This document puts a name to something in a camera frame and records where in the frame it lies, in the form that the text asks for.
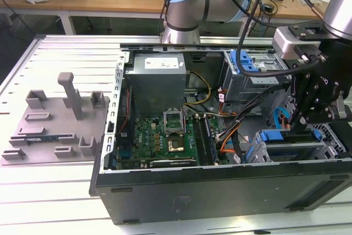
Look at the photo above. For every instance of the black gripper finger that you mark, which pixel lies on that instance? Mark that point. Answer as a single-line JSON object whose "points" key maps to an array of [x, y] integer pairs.
{"points": [[302, 97], [324, 114]]}

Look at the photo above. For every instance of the hard disk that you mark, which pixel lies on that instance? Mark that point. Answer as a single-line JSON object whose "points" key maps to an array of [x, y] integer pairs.
{"points": [[272, 135]]}

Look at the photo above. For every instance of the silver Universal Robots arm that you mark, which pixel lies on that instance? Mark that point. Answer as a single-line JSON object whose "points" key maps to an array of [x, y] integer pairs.
{"points": [[187, 6]]}

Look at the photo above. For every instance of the metal disk bay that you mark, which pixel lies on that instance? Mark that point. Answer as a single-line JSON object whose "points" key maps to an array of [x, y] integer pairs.
{"points": [[330, 149]]}

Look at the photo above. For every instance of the metal optical drive cage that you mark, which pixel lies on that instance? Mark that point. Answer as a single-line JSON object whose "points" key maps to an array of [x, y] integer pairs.
{"points": [[247, 89]]}

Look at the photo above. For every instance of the blue plastic drive latch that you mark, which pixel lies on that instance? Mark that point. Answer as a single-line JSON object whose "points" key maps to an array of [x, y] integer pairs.
{"points": [[233, 59]]}

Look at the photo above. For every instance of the dark installed RAM stick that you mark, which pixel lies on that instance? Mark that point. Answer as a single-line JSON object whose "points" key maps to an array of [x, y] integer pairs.
{"points": [[210, 141]]}

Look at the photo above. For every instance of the black RAM slot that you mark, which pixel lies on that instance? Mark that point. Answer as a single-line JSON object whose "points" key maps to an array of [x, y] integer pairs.
{"points": [[198, 138]]}

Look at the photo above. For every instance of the CPU socket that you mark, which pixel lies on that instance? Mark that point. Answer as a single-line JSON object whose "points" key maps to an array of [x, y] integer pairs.
{"points": [[175, 146]]}

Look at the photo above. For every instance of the black graphics card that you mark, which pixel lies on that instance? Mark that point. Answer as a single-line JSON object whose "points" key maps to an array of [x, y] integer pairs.
{"points": [[173, 162]]}

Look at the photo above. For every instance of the grey power supply unit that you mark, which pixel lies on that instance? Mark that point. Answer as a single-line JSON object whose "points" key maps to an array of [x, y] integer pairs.
{"points": [[156, 92]]}

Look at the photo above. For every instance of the black PC case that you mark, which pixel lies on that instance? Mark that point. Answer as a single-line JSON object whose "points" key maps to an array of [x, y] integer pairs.
{"points": [[192, 193]]}

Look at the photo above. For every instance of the green motherboard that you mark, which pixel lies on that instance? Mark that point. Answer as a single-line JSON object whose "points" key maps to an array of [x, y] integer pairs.
{"points": [[148, 141]]}

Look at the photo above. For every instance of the wooden workbench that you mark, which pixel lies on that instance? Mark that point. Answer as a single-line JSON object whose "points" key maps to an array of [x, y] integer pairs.
{"points": [[96, 2]]}

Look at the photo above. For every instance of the grey parts rack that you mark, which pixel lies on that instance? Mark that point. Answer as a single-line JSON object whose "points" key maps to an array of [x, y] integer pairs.
{"points": [[55, 125]]}

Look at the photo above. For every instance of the RAM stick with blue label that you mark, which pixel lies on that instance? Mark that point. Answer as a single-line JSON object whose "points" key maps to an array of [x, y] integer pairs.
{"points": [[41, 138]]}

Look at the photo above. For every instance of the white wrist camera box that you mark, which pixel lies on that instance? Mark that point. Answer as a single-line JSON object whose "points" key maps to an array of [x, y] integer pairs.
{"points": [[286, 45]]}

